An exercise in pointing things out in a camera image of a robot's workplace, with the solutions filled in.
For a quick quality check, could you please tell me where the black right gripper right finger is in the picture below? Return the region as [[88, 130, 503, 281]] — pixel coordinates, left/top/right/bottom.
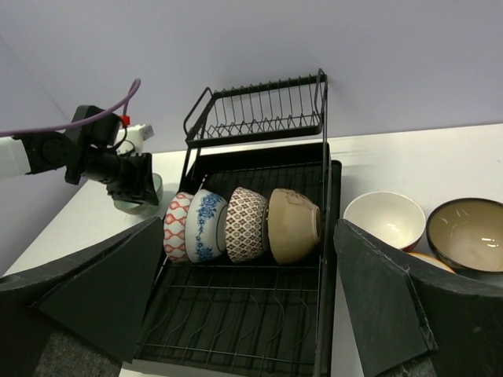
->
[[333, 219, 502, 376]]

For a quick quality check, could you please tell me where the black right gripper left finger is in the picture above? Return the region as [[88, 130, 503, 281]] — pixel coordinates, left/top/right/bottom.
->
[[1, 218, 163, 376]]

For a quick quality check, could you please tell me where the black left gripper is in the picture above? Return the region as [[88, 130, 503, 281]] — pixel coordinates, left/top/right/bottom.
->
[[88, 152, 159, 206]]

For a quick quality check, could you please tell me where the pale green bowl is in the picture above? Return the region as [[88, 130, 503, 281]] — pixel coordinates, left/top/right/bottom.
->
[[113, 173, 163, 216]]

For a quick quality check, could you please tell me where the dark blue patterned bowl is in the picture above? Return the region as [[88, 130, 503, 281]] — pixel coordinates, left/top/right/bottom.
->
[[163, 192, 193, 263]]

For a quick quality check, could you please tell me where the blue and white floral bowl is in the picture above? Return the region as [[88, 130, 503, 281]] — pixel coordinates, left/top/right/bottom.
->
[[185, 189, 228, 263]]

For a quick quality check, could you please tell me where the red lattice patterned bowl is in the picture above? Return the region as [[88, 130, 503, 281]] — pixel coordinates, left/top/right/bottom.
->
[[225, 187, 268, 263]]

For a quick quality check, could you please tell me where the black bowl tan outside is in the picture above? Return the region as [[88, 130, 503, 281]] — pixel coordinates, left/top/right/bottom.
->
[[267, 188, 321, 265]]

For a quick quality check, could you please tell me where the white bowl patterned rim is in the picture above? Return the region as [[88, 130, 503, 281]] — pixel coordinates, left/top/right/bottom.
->
[[409, 252, 455, 273]]

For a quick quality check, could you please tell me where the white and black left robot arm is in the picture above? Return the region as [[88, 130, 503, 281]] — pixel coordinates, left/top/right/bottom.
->
[[1, 105, 160, 205]]

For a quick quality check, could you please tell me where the black dish rack tray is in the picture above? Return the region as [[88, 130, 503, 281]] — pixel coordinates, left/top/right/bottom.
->
[[127, 142, 342, 376]]

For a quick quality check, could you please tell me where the white bowl brown outside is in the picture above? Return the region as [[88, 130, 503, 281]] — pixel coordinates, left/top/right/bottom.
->
[[343, 192, 426, 251]]

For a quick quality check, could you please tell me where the brown bowl cream inside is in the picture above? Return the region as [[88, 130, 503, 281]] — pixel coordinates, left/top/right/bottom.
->
[[425, 197, 502, 273]]

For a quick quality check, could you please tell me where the black wire plate rack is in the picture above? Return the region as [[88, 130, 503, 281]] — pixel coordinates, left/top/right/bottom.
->
[[183, 69, 329, 148]]

